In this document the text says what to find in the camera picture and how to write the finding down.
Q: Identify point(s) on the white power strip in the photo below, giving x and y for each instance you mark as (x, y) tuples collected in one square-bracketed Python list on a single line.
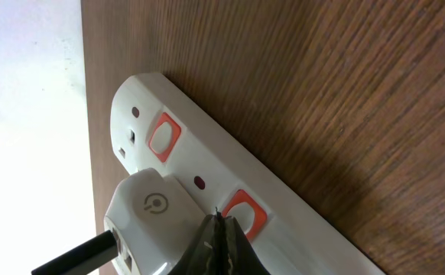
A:
[(155, 125)]

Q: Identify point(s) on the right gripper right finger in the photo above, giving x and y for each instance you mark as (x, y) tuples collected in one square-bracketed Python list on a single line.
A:
[(236, 255)]

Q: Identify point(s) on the white charger adapter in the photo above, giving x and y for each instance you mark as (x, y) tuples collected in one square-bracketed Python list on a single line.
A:
[(153, 218)]

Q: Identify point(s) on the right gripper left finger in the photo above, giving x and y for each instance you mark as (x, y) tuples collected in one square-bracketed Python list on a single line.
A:
[(202, 254)]

